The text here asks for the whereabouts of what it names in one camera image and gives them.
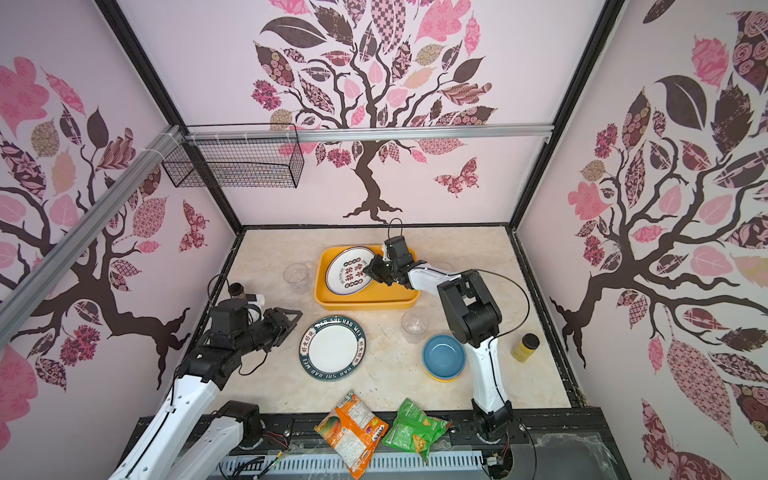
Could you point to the green snack bag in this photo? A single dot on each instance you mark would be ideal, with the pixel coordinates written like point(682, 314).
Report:
point(413, 431)

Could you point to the black-capped bottle left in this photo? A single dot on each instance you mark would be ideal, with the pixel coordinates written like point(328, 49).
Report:
point(236, 291)

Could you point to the white plate green band rim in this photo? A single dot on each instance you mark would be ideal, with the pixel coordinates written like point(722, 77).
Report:
point(332, 348)

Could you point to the yellow bowl under blue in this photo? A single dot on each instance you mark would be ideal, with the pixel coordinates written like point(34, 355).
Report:
point(452, 375)

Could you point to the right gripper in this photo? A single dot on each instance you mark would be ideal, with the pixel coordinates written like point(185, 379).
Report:
point(375, 269)

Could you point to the yellow plastic bin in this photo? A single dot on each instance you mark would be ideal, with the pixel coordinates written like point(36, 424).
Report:
point(377, 296)

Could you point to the yellow jar black lid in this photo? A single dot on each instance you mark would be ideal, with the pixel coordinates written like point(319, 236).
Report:
point(524, 349)

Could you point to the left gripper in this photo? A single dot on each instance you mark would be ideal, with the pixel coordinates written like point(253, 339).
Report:
point(280, 334)

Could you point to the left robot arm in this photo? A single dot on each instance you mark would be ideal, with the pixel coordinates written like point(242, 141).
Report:
point(237, 327)

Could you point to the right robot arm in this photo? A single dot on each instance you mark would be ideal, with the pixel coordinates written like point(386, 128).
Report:
point(473, 317)

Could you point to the black wire basket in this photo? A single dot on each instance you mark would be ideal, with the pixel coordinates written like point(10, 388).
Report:
point(255, 155)

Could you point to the clear cup near bowls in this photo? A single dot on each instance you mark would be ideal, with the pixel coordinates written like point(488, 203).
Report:
point(414, 325)

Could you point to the clear cup left of bin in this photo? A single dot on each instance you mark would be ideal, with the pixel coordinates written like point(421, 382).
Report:
point(297, 277)

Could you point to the orange snack bag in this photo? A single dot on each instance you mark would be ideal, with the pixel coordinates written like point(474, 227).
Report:
point(353, 431)

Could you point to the white plate red green print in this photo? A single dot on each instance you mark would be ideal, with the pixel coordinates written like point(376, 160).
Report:
point(345, 274)

